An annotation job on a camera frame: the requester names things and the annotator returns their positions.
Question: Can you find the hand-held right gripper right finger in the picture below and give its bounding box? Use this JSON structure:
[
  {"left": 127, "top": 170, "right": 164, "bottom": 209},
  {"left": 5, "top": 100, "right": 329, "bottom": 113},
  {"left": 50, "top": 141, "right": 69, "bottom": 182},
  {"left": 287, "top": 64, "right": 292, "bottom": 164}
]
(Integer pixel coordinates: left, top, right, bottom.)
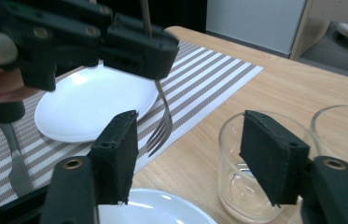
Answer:
[{"left": 239, "top": 109, "right": 312, "bottom": 207}]

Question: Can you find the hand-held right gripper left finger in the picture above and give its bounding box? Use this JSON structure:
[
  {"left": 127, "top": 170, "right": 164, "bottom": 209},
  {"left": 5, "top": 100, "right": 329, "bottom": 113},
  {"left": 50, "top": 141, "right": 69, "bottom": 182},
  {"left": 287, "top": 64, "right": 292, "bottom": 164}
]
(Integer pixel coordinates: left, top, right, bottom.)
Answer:
[{"left": 89, "top": 109, "right": 140, "bottom": 206}]

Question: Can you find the silver fork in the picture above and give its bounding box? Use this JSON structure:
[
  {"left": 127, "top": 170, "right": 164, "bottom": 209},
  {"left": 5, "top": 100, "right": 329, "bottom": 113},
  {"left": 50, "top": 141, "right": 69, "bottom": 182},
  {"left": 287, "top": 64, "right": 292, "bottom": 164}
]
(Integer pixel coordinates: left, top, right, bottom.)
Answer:
[{"left": 139, "top": 0, "right": 174, "bottom": 158}]

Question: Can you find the white round plate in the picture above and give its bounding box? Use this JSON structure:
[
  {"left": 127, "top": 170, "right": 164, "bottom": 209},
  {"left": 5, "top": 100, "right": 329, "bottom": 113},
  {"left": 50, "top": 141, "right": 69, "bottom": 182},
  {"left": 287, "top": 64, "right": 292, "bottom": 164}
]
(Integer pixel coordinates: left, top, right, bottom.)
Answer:
[
  {"left": 96, "top": 188, "right": 217, "bottom": 224},
  {"left": 34, "top": 63, "right": 160, "bottom": 144}
]

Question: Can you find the silver table knife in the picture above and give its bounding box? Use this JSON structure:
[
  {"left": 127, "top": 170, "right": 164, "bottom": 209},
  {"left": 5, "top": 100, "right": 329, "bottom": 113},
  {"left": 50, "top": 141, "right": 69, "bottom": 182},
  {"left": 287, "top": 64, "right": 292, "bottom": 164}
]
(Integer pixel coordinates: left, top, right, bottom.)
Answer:
[{"left": 0, "top": 120, "right": 35, "bottom": 199}]

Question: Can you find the clear drinking glass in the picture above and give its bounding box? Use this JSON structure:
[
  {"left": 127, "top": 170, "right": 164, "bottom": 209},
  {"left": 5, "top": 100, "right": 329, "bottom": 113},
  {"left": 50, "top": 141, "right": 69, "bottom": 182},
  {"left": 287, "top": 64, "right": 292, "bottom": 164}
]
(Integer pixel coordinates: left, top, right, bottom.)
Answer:
[
  {"left": 217, "top": 110, "right": 320, "bottom": 224},
  {"left": 310, "top": 105, "right": 348, "bottom": 188}
]

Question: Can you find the striped woven placemat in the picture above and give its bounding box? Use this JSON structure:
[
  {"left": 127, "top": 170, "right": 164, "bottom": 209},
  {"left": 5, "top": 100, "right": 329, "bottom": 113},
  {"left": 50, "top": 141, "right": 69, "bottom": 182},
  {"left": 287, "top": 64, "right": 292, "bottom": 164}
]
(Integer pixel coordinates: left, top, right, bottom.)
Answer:
[{"left": 0, "top": 40, "right": 264, "bottom": 208}]

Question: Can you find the white panel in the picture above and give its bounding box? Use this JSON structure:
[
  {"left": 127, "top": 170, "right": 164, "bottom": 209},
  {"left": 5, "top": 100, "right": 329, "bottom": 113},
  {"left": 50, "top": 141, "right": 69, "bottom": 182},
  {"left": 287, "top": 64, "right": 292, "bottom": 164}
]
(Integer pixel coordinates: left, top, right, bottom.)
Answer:
[{"left": 205, "top": 0, "right": 308, "bottom": 57}]

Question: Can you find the light wooden desk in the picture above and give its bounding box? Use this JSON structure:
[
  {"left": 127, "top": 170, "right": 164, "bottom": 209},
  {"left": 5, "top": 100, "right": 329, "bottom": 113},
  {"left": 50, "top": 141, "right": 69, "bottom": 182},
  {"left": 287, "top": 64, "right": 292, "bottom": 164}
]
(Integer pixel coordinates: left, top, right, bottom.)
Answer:
[{"left": 289, "top": 0, "right": 348, "bottom": 62}]

